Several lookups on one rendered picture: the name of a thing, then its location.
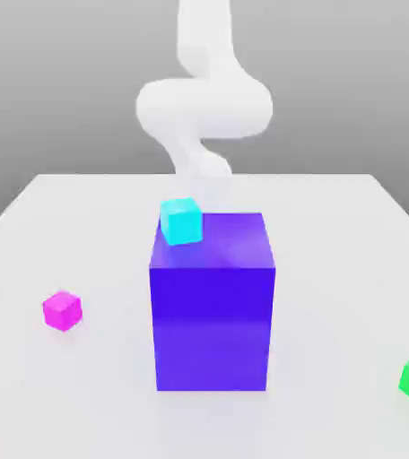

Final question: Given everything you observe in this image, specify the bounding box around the small cyan cube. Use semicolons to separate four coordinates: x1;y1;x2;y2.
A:
159;196;205;247

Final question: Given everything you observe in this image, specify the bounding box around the small magenta cube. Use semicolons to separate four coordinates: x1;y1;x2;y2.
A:
41;290;84;333

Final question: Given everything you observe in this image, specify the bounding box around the large blue box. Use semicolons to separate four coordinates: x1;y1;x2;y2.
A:
148;212;276;393

